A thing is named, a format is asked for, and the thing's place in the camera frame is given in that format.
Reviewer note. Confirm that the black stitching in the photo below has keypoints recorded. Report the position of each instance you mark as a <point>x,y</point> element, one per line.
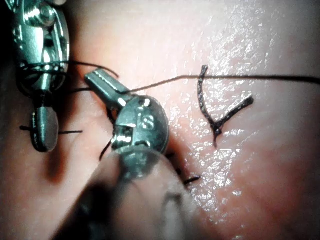
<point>217,128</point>

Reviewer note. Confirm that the black thread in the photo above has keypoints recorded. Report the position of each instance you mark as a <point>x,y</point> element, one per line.
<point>225,77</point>

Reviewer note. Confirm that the left arm needle driver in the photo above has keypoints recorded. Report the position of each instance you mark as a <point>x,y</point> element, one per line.
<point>147,122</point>

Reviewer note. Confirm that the left arm needle driver jaw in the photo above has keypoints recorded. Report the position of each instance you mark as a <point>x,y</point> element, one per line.
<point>102,88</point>
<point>110,80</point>

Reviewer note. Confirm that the right arm needle driver jaw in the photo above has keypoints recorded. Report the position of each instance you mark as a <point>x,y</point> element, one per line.
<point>43,130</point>

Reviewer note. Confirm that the tissue pad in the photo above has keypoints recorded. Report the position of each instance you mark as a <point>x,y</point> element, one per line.
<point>262,175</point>

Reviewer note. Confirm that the right arm needle driver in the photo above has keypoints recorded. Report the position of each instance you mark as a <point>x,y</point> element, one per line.
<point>35,42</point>

